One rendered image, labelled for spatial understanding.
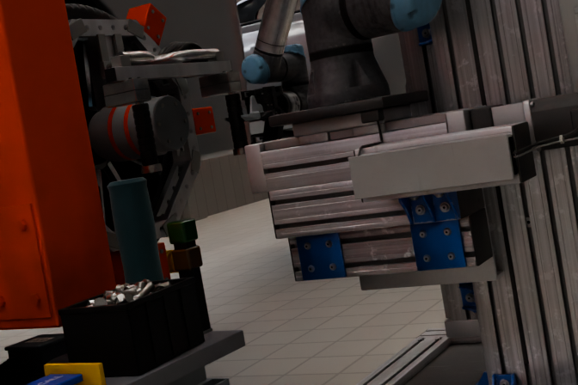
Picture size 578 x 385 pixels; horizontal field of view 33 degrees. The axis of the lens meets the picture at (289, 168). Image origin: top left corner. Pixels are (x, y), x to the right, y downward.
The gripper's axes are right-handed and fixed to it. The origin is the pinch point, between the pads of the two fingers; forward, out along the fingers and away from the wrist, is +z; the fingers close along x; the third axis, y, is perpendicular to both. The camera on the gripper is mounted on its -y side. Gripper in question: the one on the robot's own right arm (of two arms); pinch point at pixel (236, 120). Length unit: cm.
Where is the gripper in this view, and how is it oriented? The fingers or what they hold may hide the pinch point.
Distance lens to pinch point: 234.1
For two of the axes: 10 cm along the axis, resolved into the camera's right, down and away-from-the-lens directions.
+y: -1.7, -9.8, -0.4
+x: 8.3, -1.2, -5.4
